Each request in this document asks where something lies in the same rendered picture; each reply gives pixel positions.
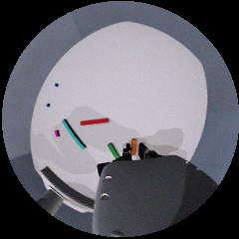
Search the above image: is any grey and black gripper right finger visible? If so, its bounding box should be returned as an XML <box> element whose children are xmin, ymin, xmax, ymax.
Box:
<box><xmin>138</xmin><ymin>142</ymin><xmax>160</xmax><ymax>159</ymax></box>

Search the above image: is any red rod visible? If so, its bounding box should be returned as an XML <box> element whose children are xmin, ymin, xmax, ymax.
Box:
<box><xmin>81</xmin><ymin>118</ymin><xmax>109</xmax><ymax>125</ymax></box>

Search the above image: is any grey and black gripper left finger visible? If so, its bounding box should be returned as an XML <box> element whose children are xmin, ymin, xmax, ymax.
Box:
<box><xmin>97</xmin><ymin>143</ymin><xmax>132</xmax><ymax>176</ymax></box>

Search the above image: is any turquoise rod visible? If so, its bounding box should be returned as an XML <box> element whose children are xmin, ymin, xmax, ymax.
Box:
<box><xmin>62</xmin><ymin>119</ymin><xmax>86</xmax><ymax>149</ymax></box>

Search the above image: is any green rod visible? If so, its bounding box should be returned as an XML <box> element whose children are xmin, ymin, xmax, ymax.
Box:
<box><xmin>108</xmin><ymin>143</ymin><xmax>120</xmax><ymax>159</ymax></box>

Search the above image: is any orange rod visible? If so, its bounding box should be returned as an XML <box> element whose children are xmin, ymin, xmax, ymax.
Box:
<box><xmin>131</xmin><ymin>138</ymin><xmax>136</xmax><ymax>155</ymax></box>

